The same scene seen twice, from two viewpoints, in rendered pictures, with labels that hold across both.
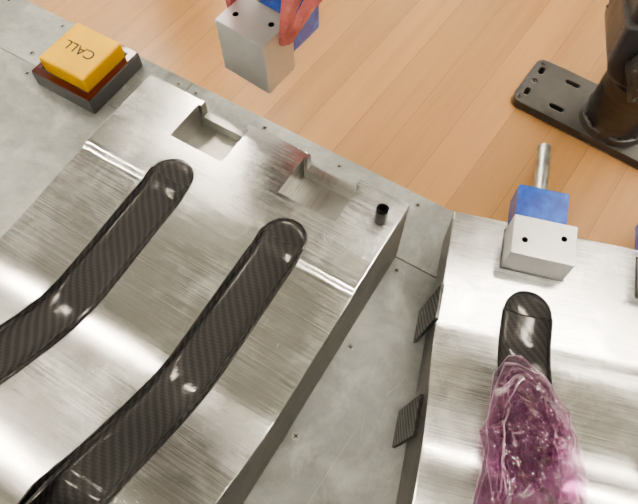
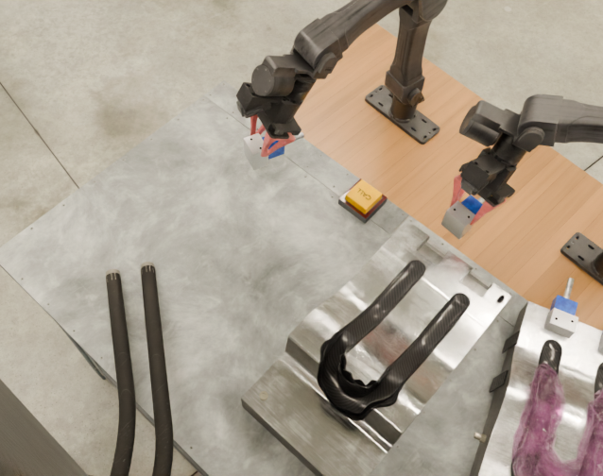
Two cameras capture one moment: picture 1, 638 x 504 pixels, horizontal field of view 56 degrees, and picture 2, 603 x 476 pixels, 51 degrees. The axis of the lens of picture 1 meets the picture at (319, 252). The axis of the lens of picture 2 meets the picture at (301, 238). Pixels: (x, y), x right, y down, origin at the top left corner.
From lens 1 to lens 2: 0.84 m
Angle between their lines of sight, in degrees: 5
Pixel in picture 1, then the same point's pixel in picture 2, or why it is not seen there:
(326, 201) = (475, 287)
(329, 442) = (463, 385)
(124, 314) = (399, 319)
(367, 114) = (491, 245)
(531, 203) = (561, 303)
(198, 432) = (428, 365)
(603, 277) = (586, 339)
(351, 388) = (473, 365)
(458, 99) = (534, 245)
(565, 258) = (571, 329)
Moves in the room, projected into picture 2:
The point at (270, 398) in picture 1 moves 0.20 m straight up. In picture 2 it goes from (453, 360) to (483, 318)
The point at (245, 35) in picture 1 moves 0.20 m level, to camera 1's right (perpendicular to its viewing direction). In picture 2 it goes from (458, 220) to (559, 238)
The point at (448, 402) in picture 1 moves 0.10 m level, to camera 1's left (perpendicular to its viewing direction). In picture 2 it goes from (518, 373) to (464, 363)
